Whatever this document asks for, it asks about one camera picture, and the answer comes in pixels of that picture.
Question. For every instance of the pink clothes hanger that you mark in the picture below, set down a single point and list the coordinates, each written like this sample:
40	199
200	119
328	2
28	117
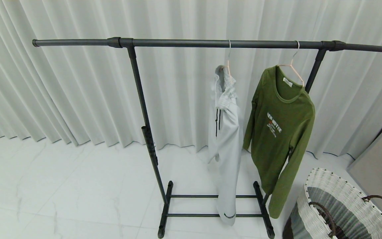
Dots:
296	73
228	54

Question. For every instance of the white curtain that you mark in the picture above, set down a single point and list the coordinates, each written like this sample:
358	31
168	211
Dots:
78	86

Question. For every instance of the black clothes rack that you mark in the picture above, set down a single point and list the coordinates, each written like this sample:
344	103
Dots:
184	43

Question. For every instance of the green long-sleeved shirt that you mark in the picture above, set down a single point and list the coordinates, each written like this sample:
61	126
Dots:
277	149

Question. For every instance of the white laundry basket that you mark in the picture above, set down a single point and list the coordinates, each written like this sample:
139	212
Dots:
323	186

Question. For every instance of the pale grey trousers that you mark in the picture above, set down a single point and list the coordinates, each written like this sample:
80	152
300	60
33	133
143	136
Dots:
227	149

